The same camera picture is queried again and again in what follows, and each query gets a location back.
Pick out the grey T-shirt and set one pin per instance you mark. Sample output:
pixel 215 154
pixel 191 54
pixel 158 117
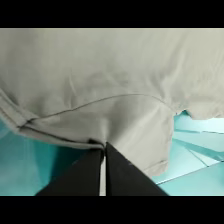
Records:
pixel 110 80

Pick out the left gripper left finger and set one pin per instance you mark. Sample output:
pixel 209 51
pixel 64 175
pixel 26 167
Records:
pixel 83 176

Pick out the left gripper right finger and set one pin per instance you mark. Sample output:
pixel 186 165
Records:
pixel 128 176

